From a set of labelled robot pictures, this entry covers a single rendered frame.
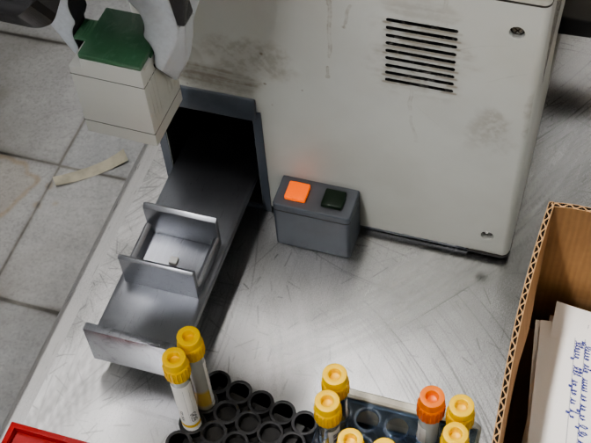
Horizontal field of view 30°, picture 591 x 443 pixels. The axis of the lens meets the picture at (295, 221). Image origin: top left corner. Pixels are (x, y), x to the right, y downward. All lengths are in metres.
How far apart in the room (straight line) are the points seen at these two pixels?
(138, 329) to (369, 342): 0.17
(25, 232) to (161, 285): 1.26
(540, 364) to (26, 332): 1.29
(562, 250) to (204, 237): 0.25
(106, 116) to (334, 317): 0.25
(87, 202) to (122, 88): 1.42
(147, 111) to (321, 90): 0.15
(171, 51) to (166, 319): 0.23
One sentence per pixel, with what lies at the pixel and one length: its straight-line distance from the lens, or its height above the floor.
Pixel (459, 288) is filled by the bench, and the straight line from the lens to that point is 0.83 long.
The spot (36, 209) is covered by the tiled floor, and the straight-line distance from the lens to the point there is 2.06.
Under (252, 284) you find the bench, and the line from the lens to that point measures 0.83.
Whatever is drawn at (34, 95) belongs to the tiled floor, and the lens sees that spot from 2.25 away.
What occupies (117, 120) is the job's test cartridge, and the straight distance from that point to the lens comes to 0.66.
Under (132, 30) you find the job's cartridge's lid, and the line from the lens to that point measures 0.63.
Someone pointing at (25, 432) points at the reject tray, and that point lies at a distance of 0.80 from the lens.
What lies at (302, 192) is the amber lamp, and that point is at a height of 0.93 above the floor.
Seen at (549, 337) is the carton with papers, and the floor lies 0.94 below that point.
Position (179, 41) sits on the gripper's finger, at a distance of 0.61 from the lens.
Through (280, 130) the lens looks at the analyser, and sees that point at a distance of 0.79.
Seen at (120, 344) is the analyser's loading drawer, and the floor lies 0.93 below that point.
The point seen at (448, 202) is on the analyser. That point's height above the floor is 0.93.
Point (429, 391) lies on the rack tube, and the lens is 0.65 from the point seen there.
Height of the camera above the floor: 1.57
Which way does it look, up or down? 53 degrees down
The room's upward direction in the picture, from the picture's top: 5 degrees counter-clockwise
